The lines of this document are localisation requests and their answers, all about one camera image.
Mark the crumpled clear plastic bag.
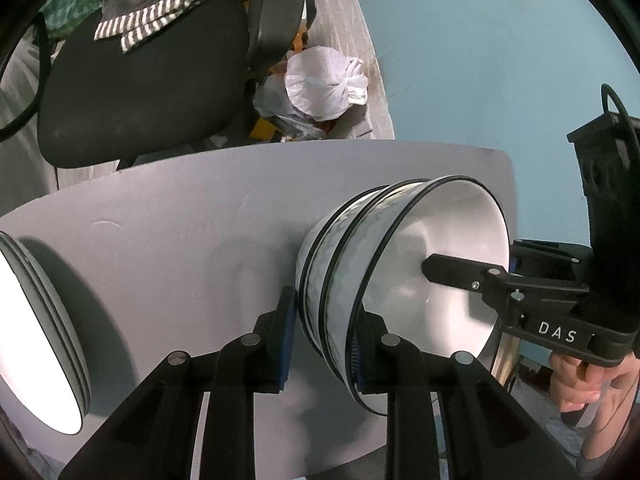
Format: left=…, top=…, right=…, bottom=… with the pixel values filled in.
left=252, top=75, right=328, bottom=141

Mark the person's right hand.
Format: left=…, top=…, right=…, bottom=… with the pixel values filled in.
left=550, top=350, right=640, bottom=428

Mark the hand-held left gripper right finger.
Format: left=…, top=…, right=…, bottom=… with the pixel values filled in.
left=350, top=310, right=581, bottom=480

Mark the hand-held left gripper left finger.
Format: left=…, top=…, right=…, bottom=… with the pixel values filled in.
left=57, top=285, right=300, bottom=480

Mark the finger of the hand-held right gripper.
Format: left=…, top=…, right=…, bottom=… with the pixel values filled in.
left=422, top=253, right=510, bottom=295
left=511, top=239, right=591, bottom=273

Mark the knotted white plastic bag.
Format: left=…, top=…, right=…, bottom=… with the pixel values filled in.
left=284, top=45, right=369, bottom=122

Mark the black office chair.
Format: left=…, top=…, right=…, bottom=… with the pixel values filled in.
left=0, top=0, right=307, bottom=168

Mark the white ribbed bowl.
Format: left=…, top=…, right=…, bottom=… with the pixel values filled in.
left=296, top=186, right=391, bottom=356
left=325, top=175, right=512, bottom=416
left=304, top=180, right=438, bottom=391

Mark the person's right forearm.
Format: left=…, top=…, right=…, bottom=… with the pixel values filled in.
left=575, top=400, right=640, bottom=480

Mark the grey bed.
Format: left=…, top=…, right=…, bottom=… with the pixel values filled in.
left=0, top=35, right=56, bottom=211

